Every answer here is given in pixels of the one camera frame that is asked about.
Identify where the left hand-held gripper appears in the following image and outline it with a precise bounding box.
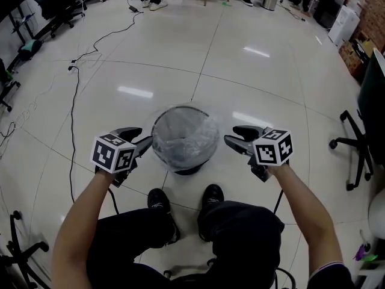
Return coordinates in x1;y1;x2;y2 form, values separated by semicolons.
90;127;154;189

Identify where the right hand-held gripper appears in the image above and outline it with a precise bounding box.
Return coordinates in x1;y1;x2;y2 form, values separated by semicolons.
224;125;293;182

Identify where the clear plastic bin bag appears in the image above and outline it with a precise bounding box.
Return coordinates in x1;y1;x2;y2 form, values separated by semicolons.
149;102;222;173

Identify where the black mesh waste bin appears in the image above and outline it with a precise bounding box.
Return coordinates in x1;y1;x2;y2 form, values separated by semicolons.
152;104;220;176

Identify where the person's left forearm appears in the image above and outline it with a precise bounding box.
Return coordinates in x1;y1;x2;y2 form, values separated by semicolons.
52;170;117;289

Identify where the person's right forearm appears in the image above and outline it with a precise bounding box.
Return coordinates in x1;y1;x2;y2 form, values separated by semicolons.
266;164;344;276

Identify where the person's right black shoe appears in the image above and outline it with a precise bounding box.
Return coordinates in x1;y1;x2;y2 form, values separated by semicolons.
198;183;226;243

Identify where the person's black shoe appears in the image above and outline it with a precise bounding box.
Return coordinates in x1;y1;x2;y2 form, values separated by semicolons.
198;183;226;243
147;187;181;246

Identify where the person's left black shoe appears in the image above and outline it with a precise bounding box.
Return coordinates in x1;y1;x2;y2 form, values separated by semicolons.
147;187;181;246

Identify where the person's right leg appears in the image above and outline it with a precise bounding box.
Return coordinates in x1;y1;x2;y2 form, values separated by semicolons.
197;200;286;289

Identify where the person's leg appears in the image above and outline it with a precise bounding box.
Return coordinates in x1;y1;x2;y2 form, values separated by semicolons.
197;200;286;289
85;208;181;289

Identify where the person's left leg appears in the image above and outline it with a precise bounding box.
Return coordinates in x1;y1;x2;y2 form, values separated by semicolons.
85;208;181;289

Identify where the black tall office chair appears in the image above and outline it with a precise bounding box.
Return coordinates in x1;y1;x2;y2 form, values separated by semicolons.
328;48;385;192

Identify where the black seat with castors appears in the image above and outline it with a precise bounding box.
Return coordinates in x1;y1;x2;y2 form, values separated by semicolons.
163;256;298;289

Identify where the cardboard box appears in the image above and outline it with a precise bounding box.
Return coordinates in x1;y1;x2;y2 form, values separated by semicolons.
339;30;377;81

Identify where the steel round bin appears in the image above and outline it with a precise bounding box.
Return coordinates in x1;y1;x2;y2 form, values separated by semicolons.
259;0;281;13

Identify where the white tall appliance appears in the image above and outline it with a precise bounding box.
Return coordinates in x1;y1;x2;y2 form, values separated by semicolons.
327;5;361;46

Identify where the black cabinet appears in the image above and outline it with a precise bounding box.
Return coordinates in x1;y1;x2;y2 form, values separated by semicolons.
312;0;344;30

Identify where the black television stand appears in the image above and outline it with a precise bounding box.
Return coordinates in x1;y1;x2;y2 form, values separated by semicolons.
8;7;37;47

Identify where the person's short-sleeved shirt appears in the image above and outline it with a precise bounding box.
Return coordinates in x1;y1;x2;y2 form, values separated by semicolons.
307;260;355;289

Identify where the purple toy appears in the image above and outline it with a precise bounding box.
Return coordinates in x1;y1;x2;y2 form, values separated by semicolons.
354;244;369;262

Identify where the black chair base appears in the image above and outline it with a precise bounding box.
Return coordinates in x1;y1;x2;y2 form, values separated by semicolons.
0;210;51;289

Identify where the white carton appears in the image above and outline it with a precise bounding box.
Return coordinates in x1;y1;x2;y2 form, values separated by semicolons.
345;0;366;15

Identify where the white low shelf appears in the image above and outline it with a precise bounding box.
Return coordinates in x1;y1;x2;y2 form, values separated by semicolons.
357;263;385;289

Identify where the long black cable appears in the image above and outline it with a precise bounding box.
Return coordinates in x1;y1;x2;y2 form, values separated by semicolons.
68;66;81;205

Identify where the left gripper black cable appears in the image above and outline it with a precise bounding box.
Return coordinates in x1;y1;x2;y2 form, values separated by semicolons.
107;186;122;216

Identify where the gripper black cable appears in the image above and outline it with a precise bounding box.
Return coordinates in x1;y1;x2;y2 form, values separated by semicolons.
107;186;122;216
271;187;286;217

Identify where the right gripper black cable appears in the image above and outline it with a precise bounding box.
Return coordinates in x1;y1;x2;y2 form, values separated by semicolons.
271;187;286;217

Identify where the black cable with adapter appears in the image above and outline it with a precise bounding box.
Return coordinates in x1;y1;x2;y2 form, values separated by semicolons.
72;5;144;65

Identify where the thin white cable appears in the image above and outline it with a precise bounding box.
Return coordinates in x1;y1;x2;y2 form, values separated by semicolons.
0;73;61;160

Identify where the white handled brush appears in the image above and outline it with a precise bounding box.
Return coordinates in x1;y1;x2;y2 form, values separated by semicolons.
359;229;373;250

